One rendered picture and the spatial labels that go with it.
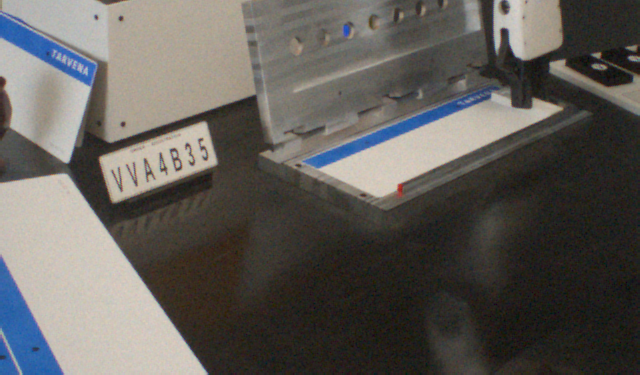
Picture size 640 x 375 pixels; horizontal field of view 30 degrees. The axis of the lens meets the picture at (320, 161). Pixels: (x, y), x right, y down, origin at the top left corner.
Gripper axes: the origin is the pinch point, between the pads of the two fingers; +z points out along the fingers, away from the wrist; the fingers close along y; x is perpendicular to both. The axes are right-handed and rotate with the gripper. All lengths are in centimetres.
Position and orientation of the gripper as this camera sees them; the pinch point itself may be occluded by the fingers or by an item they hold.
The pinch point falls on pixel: (529, 90)
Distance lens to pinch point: 168.7
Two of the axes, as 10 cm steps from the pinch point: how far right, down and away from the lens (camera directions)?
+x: -7.2, -1.3, 6.8
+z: 1.0, 9.5, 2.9
